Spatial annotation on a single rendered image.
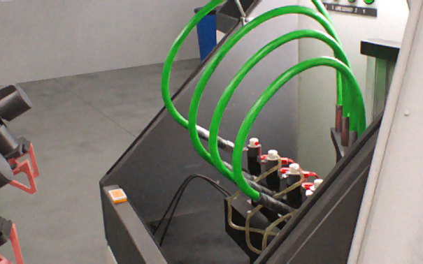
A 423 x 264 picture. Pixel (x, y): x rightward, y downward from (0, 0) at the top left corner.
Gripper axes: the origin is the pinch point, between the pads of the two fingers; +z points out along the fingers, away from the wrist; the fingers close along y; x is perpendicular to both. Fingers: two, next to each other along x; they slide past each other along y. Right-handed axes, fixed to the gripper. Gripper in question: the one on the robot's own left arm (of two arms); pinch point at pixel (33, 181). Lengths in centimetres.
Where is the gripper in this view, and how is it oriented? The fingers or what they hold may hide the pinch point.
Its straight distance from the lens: 135.4
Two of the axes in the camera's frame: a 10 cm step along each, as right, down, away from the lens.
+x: -8.5, 5.3, -0.5
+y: -2.3, -2.8, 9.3
